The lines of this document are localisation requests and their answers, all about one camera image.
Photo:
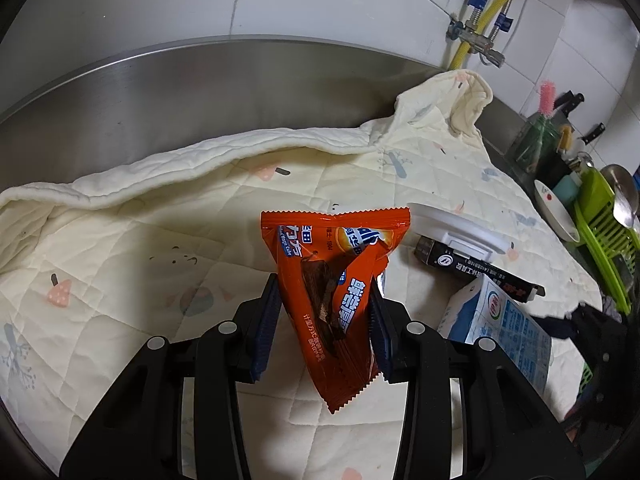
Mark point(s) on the lime green dish rack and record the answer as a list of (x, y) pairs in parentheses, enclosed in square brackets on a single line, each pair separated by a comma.
[(613, 247)]

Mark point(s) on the green utensil holder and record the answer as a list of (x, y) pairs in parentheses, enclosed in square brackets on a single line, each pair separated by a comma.
[(535, 142)]

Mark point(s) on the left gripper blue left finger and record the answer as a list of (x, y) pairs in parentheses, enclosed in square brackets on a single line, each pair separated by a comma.
[(263, 324)]

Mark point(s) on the black long thin box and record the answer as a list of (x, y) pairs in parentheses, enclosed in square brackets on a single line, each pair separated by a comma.
[(466, 268)]

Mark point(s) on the orange chocolate snack wrapper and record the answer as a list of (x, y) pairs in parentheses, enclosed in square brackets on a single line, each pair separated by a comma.
[(326, 266)]

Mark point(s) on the white plastic cup lid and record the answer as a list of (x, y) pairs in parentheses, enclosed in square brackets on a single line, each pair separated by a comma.
[(457, 233)]

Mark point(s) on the cream quilted cloth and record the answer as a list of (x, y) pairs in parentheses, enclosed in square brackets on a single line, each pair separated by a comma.
[(171, 245)]

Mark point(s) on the white ceramic plate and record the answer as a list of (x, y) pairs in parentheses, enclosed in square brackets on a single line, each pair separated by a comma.
[(556, 215)]

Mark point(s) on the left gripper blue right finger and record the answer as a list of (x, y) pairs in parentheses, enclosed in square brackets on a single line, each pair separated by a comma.
[(383, 334)]

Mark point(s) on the pink bottle brush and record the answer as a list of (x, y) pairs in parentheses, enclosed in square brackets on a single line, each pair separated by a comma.
[(547, 94)]

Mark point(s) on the metal wall valve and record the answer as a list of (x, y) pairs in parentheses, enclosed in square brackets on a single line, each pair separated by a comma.
[(471, 42)]

